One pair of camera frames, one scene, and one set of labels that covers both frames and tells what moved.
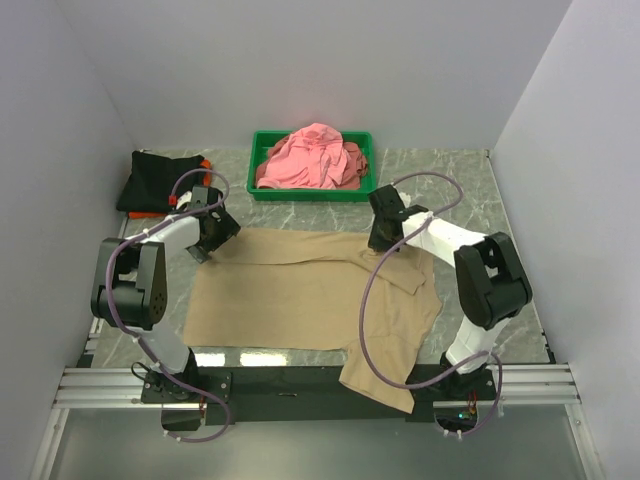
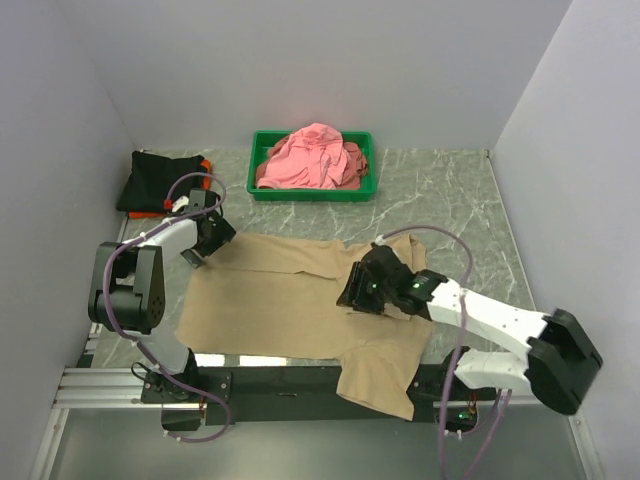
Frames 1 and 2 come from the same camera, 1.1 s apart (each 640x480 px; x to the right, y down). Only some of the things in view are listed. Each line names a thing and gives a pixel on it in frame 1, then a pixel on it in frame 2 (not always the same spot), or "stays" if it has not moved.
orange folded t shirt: (207, 174) stays
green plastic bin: (263, 140) stays
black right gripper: (375, 244) -> (359, 275)
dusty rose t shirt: (357, 166) stays
